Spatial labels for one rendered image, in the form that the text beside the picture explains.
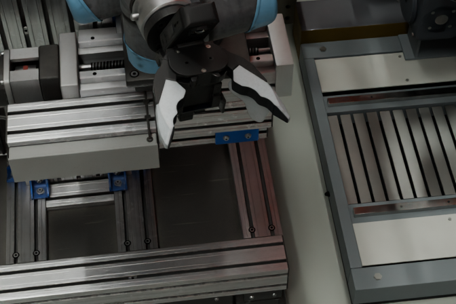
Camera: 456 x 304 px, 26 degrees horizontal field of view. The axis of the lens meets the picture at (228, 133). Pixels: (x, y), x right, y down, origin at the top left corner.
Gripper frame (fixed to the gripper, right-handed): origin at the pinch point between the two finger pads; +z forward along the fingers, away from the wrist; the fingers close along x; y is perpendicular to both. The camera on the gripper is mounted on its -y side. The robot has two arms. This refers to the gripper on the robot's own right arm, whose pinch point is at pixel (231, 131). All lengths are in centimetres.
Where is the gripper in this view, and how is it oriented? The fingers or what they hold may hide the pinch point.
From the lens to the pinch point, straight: 111.8
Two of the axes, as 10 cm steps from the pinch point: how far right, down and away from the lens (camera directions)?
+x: -9.2, 2.0, -3.3
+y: -1.3, 6.6, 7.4
